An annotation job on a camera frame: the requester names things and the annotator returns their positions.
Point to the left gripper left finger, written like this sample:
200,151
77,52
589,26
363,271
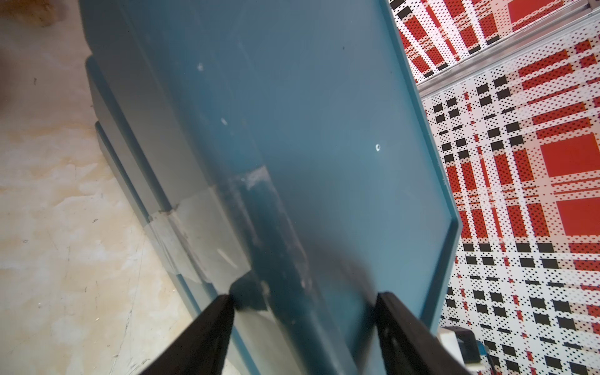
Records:
203,346

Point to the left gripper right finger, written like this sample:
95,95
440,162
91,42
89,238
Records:
407,346

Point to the teal drawer cabinet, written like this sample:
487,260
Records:
277,152

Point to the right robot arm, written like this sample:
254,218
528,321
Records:
463,346

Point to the brown teddy bear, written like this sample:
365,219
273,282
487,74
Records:
39,13

